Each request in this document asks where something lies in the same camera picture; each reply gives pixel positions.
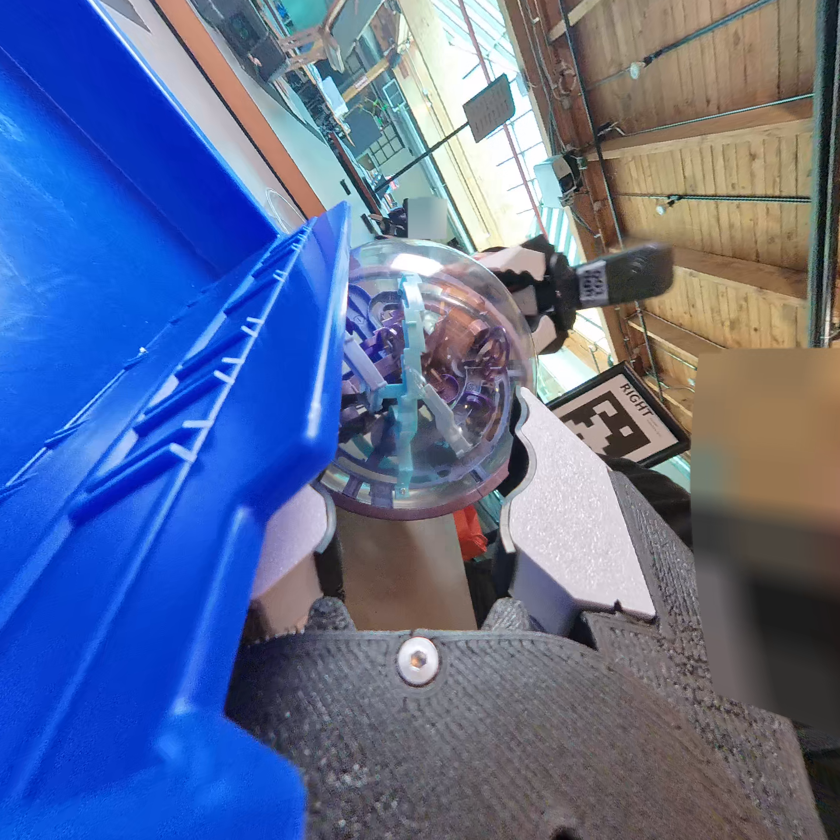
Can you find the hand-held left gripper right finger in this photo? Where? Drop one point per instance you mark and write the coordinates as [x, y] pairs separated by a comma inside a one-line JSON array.
[[577, 525]]

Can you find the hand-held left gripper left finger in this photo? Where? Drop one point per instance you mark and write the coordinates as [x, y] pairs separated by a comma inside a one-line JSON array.
[[295, 531]]

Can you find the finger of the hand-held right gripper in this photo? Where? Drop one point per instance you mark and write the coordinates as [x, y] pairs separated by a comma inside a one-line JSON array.
[[518, 261], [541, 315]]

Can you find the clear maze ball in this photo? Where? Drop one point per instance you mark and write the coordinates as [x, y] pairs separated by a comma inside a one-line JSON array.
[[446, 367]]

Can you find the white ceiling box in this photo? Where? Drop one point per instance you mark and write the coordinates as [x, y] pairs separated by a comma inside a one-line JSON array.
[[551, 174]]

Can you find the orange object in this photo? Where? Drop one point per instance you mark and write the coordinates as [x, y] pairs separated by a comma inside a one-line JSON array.
[[469, 535]]

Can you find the large framed marker sign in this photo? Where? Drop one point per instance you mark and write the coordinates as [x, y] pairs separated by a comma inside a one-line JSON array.
[[617, 413]]

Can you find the blue plastic bin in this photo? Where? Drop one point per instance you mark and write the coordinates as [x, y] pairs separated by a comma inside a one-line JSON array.
[[131, 394]]

